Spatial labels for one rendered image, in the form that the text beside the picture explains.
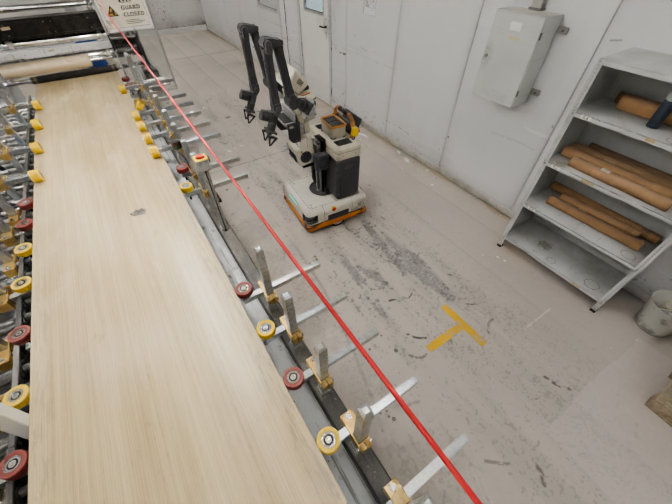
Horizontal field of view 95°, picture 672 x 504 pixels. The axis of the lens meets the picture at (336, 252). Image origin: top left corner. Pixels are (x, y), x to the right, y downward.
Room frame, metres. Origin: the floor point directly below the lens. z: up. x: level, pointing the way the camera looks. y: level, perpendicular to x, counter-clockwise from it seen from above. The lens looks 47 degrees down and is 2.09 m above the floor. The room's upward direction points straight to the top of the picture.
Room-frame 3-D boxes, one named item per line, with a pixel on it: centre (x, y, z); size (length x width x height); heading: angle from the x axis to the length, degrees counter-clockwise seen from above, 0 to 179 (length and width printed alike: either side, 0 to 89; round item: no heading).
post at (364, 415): (0.27, -0.08, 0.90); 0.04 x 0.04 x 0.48; 33
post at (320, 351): (0.48, 0.05, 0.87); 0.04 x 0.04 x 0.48; 33
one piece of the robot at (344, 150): (2.63, 0.04, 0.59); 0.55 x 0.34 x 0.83; 29
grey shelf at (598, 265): (1.80, -1.96, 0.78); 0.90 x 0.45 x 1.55; 33
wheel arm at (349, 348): (0.56, 0.00, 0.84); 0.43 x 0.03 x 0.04; 123
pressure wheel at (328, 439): (0.25, 0.03, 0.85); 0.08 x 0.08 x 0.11
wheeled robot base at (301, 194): (2.58, 0.12, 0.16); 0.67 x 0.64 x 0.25; 119
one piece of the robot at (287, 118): (2.44, 0.38, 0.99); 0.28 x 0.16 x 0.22; 29
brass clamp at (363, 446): (0.29, -0.07, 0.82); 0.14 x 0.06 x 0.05; 33
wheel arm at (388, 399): (0.36, -0.14, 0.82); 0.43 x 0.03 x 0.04; 123
